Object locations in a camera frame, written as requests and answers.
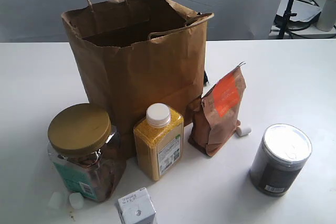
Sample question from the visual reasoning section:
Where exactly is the black cable background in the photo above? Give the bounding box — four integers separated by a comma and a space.
284, 0, 335, 39

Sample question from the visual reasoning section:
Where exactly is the small white cap front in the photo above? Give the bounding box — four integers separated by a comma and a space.
69, 193, 84, 210

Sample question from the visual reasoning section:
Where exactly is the small translucent cap left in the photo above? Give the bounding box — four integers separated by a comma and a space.
47, 191, 64, 210

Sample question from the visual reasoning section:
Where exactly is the small white cap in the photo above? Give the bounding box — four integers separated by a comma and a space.
236, 126, 251, 137
69, 193, 84, 210

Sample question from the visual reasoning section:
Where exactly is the brown pouch orange label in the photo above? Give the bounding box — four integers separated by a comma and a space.
188, 62, 246, 157

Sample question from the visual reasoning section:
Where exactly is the white grey carton box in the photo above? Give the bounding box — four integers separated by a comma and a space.
118, 187, 157, 224

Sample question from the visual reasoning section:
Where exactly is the yellow grain plastic bottle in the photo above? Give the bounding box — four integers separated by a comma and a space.
133, 103, 184, 181

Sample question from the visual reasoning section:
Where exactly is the grey canister silver lid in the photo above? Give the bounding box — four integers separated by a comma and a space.
249, 123, 312, 197

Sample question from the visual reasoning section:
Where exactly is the brown paper shopping bag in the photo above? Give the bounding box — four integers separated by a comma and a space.
61, 0, 214, 158

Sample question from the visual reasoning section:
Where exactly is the white cylinder container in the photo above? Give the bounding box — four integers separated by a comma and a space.
316, 0, 336, 31

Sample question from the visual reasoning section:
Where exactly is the small white cap right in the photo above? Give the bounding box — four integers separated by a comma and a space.
236, 126, 251, 137

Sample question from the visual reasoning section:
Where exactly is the clear jar gold lid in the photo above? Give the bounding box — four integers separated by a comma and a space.
47, 103, 126, 202

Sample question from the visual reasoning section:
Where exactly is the dark blue snack packet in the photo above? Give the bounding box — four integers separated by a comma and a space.
203, 71, 209, 87

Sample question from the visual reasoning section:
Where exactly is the black tripod stand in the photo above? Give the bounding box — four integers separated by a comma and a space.
275, 0, 297, 39

